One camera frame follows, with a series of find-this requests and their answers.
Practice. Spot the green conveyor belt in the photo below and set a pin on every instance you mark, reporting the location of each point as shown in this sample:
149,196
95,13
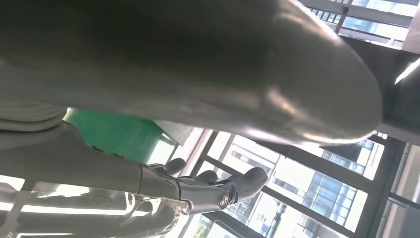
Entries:
115,134

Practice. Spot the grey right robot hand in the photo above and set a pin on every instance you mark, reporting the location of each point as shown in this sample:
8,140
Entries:
197,65

